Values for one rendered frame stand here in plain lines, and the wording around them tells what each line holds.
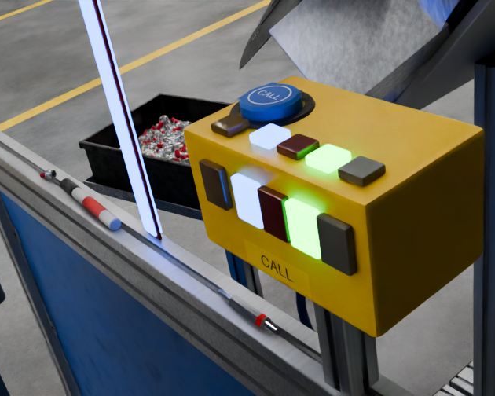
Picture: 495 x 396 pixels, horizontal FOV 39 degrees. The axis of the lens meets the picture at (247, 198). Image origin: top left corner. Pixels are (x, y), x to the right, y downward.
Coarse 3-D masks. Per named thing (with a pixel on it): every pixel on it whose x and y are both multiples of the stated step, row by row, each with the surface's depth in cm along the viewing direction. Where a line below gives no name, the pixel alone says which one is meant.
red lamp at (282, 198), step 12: (264, 192) 39; (276, 192) 39; (264, 204) 40; (276, 204) 39; (264, 216) 40; (276, 216) 39; (264, 228) 41; (276, 228) 40; (288, 228) 39; (288, 240) 40
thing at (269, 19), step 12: (276, 0) 97; (288, 0) 92; (300, 0) 89; (276, 12) 94; (288, 12) 90; (264, 24) 96; (252, 36) 100; (264, 36) 93; (252, 48) 95; (240, 60) 97
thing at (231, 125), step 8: (224, 120) 43; (232, 120) 43; (240, 120) 43; (248, 120) 43; (216, 128) 43; (224, 128) 42; (232, 128) 42; (240, 128) 43; (224, 136) 43; (232, 136) 42
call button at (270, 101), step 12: (276, 84) 46; (252, 96) 45; (264, 96) 44; (276, 96) 44; (288, 96) 44; (300, 96) 44; (240, 108) 44; (252, 108) 43; (264, 108) 43; (276, 108) 43; (288, 108) 43; (300, 108) 44; (252, 120) 44; (264, 120) 43
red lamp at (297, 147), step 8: (296, 136) 40; (304, 136) 40; (280, 144) 39; (288, 144) 39; (296, 144) 39; (304, 144) 39; (312, 144) 39; (280, 152) 39; (288, 152) 39; (296, 152) 38; (304, 152) 38
